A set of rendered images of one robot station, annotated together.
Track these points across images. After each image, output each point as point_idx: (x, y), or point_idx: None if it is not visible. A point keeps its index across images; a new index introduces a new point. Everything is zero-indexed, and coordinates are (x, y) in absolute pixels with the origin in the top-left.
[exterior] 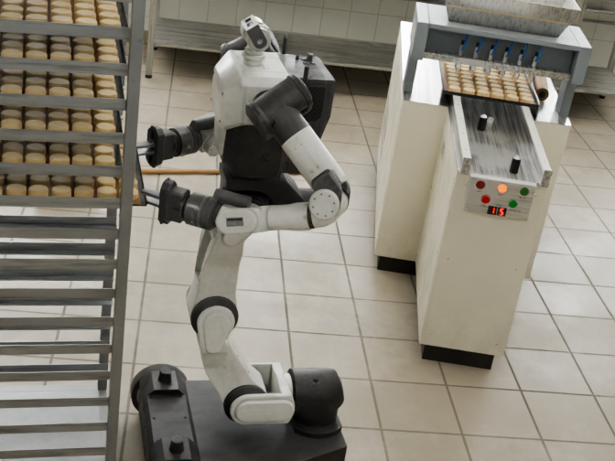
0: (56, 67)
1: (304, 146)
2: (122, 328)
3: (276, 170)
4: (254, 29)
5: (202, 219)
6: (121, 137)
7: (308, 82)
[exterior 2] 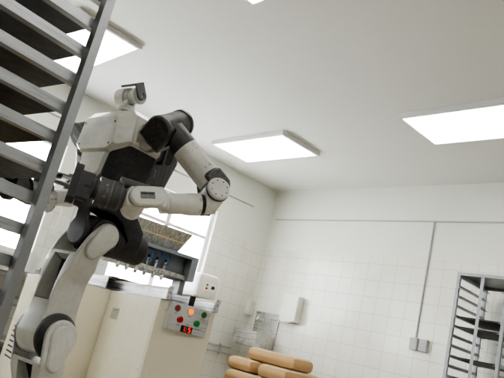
0: (33, 19)
1: (199, 149)
2: (12, 299)
3: None
4: (141, 85)
5: (115, 193)
6: (62, 104)
7: None
